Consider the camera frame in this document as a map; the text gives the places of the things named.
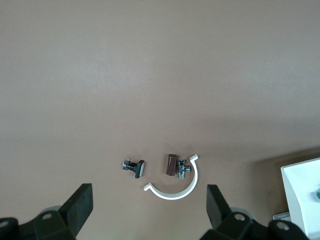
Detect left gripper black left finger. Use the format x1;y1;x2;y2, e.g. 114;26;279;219
18;183;94;240

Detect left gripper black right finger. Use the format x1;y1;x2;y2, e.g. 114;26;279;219
199;184;270;240

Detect black square push button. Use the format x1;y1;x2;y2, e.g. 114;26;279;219
122;157;146;180

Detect white curved pipe clamp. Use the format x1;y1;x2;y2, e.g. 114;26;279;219
143;152;200;200

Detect brown table cover mat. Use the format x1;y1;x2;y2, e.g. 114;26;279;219
0;0;320;240

